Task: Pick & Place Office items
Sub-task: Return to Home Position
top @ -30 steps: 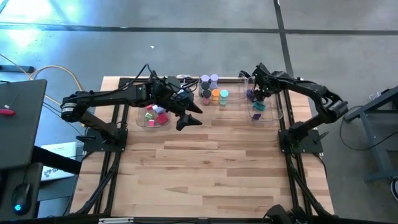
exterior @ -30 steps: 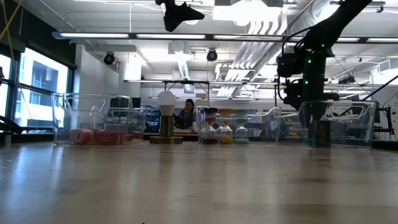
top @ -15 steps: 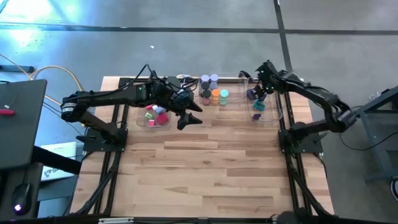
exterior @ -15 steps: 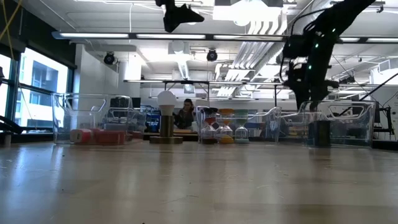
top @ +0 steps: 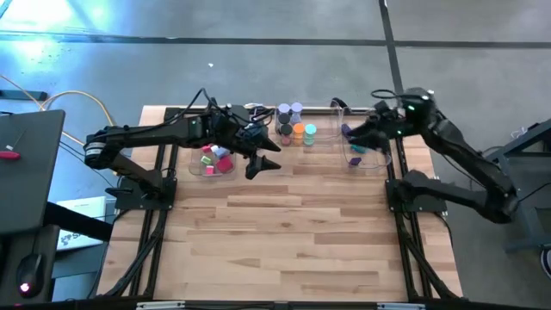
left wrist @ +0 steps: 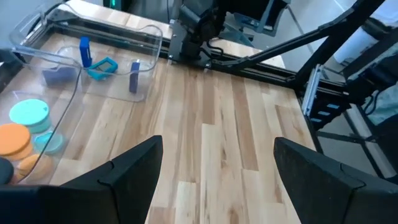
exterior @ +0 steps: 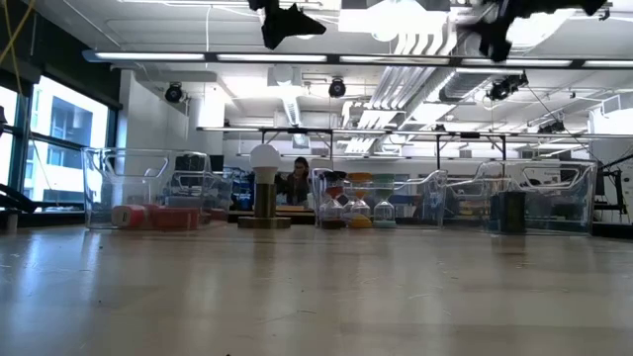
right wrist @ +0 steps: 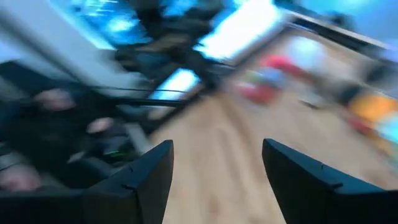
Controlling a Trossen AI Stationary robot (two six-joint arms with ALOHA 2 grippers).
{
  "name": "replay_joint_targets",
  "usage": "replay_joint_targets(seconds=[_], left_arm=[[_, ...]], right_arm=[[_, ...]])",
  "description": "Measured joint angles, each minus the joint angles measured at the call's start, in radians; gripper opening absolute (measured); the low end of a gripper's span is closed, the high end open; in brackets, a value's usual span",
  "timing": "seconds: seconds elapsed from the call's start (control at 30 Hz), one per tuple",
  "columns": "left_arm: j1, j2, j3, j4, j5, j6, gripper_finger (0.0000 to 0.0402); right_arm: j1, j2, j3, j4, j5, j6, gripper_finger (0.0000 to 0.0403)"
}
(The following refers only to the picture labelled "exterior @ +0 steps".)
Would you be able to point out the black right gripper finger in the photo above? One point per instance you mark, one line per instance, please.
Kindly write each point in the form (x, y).
(494, 42)

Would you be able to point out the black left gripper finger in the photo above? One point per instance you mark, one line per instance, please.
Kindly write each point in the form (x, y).
(287, 27)

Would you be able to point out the clear plastic bin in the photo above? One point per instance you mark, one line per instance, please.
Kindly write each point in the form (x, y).
(554, 207)
(99, 188)
(425, 203)

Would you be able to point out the black-capped red sand timer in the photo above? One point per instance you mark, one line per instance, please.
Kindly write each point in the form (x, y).
(332, 212)

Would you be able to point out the orange sand timer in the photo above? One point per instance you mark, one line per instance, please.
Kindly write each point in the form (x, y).
(360, 212)

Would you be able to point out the teal sand timer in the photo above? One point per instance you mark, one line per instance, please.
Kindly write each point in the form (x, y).
(384, 212)

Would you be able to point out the lavender charger block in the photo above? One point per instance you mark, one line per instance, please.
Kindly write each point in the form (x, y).
(183, 203)

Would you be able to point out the pink small charger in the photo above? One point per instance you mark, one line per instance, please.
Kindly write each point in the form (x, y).
(129, 216)

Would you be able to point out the white ceiling pipes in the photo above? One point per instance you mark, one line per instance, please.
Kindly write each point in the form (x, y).
(395, 84)

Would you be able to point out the long ceiling light strip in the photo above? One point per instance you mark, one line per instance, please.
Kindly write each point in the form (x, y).
(148, 56)

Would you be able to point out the person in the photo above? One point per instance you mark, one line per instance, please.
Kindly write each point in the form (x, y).
(298, 180)

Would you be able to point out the white bulb brass lamp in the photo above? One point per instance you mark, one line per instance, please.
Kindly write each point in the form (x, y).
(265, 198)

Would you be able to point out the black tripod stand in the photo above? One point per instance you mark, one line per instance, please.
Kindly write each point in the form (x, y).
(618, 193)

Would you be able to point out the large window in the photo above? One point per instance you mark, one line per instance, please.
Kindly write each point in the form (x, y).
(69, 138)

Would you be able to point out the black slanted bar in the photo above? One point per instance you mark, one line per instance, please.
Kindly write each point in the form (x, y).
(17, 200)

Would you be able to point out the black ceiling camera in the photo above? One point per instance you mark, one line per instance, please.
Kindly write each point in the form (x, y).
(337, 88)
(504, 86)
(174, 93)
(551, 127)

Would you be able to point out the silver ventilation duct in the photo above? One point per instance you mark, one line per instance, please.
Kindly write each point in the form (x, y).
(465, 86)

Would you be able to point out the black background frame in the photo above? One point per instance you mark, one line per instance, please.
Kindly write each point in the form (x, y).
(297, 130)

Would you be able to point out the white short post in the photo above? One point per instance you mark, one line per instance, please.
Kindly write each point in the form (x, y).
(11, 222)

